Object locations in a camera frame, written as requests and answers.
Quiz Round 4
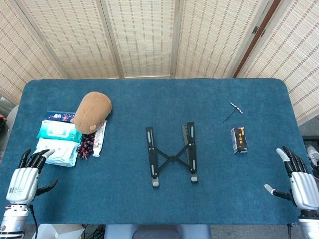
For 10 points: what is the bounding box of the black folding laptop stand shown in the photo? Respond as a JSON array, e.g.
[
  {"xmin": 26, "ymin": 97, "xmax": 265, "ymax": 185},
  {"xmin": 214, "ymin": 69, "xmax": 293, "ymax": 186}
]
[{"xmin": 145, "ymin": 121, "xmax": 199, "ymax": 189}]

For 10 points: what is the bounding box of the teal wet wipes pack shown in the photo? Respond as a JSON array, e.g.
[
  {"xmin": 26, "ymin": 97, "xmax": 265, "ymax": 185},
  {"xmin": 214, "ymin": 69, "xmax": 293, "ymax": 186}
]
[{"xmin": 36, "ymin": 119, "xmax": 82, "ymax": 143}]

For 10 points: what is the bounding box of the blue grey robot torso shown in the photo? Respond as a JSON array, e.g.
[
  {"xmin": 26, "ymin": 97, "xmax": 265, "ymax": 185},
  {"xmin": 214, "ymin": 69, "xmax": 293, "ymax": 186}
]
[{"xmin": 104, "ymin": 224, "xmax": 212, "ymax": 239}]

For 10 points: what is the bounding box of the red grape bunch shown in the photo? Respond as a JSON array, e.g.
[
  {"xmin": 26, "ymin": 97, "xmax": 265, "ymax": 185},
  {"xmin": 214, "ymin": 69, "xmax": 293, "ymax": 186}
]
[{"xmin": 76, "ymin": 133, "xmax": 96, "ymax": 161}]

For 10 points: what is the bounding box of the floral toothpaste tube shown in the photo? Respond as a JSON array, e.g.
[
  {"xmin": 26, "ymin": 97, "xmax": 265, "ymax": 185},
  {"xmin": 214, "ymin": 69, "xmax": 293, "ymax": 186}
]
[{"xmin": 92, "ymin": 120, "xmax": 107, "ymax": 158}]

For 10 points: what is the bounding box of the white wet wipes pack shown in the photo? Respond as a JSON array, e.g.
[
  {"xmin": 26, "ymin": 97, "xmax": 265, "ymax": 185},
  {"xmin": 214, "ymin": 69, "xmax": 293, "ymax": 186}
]
[{"xmin": 30, "ymin": 137, "xmax": 81, "ymax": 168}]

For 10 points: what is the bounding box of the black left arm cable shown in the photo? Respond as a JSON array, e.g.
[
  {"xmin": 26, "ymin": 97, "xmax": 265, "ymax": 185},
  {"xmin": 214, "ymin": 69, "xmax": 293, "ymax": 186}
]
[{"xmin": 28, "ymin": 204, "xmax": 39, "ymax": 239}]

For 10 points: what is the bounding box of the blue felt table cover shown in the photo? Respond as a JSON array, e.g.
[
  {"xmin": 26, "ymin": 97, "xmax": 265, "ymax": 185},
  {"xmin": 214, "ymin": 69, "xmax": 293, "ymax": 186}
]
[{"xmin": 0, "ymin": 78, "xmax": 315, "ymax": 226}]

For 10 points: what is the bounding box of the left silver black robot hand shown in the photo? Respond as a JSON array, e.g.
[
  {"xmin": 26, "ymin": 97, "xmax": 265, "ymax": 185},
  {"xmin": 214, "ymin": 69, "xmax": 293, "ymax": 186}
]
[{"xmin": 5, "ymin": 148, "xmax": 58, "ymax": 205}]

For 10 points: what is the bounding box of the white sneaker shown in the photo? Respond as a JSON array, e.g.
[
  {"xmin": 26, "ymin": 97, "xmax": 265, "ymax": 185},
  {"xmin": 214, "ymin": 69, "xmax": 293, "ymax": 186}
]
[{"xmin": 306, "ymin": 146, "xmax": 319, "ymax": 167}]

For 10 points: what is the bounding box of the small black carton box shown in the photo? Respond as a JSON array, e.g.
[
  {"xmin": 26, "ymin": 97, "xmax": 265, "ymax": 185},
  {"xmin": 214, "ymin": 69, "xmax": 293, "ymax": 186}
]
[{"xmin": 230, "ymin": 126, "xmax": 249, "ymax": 155}]

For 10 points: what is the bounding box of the dark blue tissue box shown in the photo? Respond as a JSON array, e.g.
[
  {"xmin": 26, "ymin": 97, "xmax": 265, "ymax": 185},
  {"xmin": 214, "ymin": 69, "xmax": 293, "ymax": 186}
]
[{"xmin": 44, "ymin": 110, "xmax": 76, "ymax": 124}]

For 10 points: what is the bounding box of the floor cable tangle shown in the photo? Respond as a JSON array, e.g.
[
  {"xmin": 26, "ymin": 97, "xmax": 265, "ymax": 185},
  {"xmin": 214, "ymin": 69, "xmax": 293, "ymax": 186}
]
[{"xmin": 83, "ymin": 224, "xmax": 105, "ymax": 239}]

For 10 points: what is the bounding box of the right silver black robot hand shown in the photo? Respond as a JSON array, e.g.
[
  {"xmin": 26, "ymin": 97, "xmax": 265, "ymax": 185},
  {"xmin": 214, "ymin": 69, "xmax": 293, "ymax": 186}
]
[{"xmin": 264, "ymin": 145, "xmax": 319, "ymax": 211}]

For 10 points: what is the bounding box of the brown capybara plush toy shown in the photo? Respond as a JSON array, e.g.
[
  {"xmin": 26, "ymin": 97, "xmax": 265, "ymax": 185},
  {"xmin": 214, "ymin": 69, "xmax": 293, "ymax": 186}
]
[{"xmin": 70, "ymin": 91, "xmax": 113, "ymax": 133}]

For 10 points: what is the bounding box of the bamboo folding screen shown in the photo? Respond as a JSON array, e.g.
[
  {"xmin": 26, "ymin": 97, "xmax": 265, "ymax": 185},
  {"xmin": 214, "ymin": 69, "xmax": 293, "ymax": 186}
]
[{"xmin": 0, "ymin": 0, "xmax": 319, "ymax": 125}]

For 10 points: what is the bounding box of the white cardboard box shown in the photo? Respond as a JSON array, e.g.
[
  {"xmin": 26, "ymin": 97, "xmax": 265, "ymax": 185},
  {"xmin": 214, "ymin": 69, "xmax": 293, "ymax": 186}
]
[{"xmin": 38, "ymin": 223, "xmax": 86, "ymax": 239}]

